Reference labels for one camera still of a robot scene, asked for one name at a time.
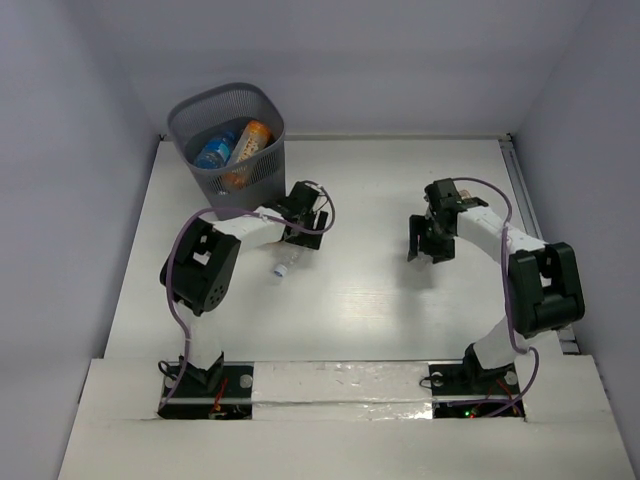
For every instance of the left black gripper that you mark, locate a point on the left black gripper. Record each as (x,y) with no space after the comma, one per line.
(307,230)

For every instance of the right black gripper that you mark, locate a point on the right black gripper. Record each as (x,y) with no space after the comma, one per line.
(442,253)

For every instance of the clear ribbed plastic bottle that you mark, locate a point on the clear ribbed plastic bottle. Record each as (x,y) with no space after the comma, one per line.
(286,262)

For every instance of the orange bottle white cap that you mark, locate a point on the orange bottle white cap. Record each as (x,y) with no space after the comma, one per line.
(254,138)

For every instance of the blue tinted water bottle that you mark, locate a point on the blue tinted water bottle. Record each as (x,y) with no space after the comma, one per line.
(217,151)

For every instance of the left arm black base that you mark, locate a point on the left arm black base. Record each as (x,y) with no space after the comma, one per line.
(222,392)

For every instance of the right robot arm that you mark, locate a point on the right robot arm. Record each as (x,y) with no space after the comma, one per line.
(540,281)

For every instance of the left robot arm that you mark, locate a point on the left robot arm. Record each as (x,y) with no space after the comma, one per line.
(200,265)

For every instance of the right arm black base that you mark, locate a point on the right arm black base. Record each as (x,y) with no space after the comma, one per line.
(455,397)

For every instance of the grey mesh waste bin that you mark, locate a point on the grey mesh waste bin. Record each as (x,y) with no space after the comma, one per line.
(207,128)

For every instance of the silver foil tape strip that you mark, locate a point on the silver foil tape strip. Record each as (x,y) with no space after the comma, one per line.
(340,391)

